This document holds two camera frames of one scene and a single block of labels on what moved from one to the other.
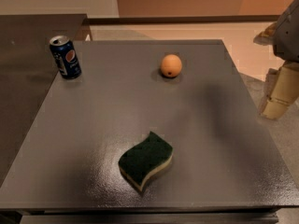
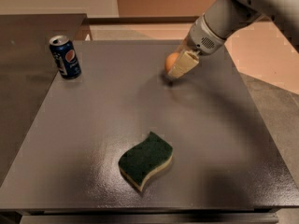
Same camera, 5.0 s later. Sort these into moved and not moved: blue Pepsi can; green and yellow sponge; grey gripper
Moved: grey gripper
Not moved: green and yellow sponge; blue Pepsi can
